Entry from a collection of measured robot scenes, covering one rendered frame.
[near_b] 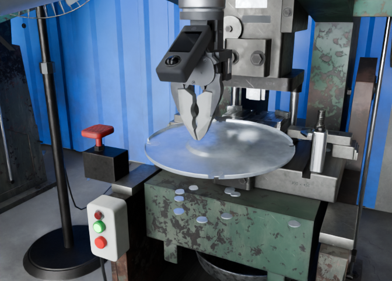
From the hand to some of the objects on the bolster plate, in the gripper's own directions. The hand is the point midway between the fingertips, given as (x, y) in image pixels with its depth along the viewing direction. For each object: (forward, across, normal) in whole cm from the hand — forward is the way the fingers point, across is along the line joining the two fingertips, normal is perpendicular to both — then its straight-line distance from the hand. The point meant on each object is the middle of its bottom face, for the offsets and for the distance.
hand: (196, 134), depth 64 cm
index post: (+13, -18, -24) cm, 32 cm away
